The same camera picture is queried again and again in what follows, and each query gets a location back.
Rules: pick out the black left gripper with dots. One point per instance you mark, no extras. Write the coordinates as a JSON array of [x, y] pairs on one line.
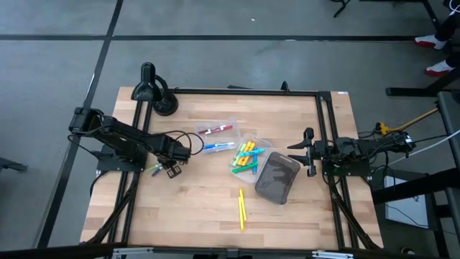
[[176, 153]]

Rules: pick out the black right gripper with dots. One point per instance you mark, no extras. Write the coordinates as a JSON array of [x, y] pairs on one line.
[[318, 151]]

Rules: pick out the green thin marker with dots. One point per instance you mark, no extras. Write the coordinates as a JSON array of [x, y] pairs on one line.
[[152, 168]]

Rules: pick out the blue thin marker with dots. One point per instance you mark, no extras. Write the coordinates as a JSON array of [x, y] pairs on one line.
[[209, 146]]

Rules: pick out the brown thin marker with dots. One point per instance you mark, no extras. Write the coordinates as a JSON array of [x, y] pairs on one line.
[[205, 131]]

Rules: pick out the blue highlighter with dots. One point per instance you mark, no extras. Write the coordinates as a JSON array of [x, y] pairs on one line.
[[254, 164]]

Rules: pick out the cyan highlighter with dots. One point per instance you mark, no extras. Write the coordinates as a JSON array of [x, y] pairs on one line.
[[251, 153]]

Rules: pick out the light green highlighter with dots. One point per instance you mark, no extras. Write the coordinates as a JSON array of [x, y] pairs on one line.
[[237, 154]]

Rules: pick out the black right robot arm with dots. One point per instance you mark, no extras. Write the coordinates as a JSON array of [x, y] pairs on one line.
[[359, 147]]

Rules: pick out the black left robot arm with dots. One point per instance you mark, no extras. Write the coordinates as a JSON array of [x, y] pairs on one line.
[[118, 135]]

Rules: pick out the dark grey container lid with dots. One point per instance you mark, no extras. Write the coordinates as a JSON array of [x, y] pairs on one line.
[[276, 178]]

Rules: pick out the clear plastic bin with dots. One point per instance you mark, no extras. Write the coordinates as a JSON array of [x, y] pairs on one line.
[[260, 142], [219, 138]]

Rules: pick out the black desk lamp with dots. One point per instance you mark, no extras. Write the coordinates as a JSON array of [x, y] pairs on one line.
[[145, 90]]

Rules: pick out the white box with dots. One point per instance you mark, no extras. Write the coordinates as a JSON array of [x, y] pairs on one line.
[[406, 212]]

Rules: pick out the black table leg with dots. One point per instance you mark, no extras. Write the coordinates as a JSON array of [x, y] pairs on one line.
[[413, 91]]

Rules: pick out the black stand leg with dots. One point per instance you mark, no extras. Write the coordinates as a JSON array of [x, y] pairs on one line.
[[339, 10]]

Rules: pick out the black crossbeam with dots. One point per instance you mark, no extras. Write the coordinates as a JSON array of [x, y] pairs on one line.
[[54, 252]]

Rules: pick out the person's white red shoe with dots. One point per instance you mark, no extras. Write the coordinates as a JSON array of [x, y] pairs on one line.
[[429, 41], [440, 68]]

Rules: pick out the black floor stand foot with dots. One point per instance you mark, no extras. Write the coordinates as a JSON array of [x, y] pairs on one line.
[[10, 165]]

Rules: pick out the person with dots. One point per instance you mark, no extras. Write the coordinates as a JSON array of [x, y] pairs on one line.
[[451, 25]]

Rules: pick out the silver metal bracket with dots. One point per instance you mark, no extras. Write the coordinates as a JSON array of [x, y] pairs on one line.
[[332, 254], [133, 250]]

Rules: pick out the grey table-level camera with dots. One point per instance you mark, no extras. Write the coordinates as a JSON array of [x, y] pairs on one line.
[[232, 253]]

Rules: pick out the black desk frame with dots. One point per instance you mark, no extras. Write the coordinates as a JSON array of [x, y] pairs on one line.
[[413, 186]]

